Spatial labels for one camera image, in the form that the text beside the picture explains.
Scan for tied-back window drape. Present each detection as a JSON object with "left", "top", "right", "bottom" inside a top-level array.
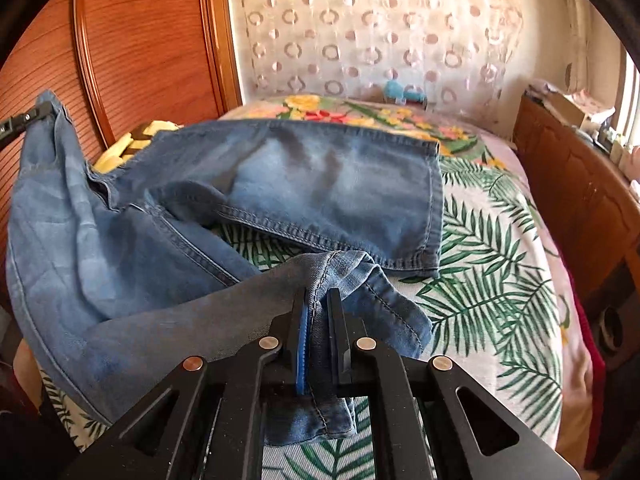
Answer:
[{"left": 563, "top": 0, "right": 591, "bottom": 93}]

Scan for wooden louvered wardrobe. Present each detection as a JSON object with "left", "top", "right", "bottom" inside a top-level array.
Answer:
[{"left": 0, "top": 0, "right": 244, "bottom": 311}]

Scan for floral pink bed cover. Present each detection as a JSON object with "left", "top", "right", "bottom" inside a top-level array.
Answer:
[{"left": 232, "top": 96, "right": 599, "bottom": 470}]

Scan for wooden sideboard cabinet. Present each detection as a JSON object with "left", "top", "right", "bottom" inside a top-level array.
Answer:
[{"left": 513, "top": 96, "right": 639, "bottom": 367}]

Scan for sheer circle pattern curtain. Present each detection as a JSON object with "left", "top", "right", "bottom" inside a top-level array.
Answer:
[{"left": 229, "top": 0, "right": 523, "bottom": 127}]

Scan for blue toy on headboard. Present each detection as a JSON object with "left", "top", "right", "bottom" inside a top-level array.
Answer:
[{"left": 383, "top": 79, "right": 427, "bottom": 108}]

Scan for blue denim jeans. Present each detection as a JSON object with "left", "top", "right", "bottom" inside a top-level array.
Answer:
[{"left": 6, "top": 92, "right": 444, "bottom": 445}]

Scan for yellow Pikachu plush toy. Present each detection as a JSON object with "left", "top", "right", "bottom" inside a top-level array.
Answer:
[{"left": 93, "top": 120, "right": 182, "bottom": 174}]

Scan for window with wooden frame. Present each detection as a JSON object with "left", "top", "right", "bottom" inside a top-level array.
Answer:
[{"left": 612, "top": 46, "right": 639, "bottom": 151}]

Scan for cardboard box on cabinet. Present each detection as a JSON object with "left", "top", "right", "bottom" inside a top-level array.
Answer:
[{"left": 544, "top": 90, "right": 615, "bottom": 132}]

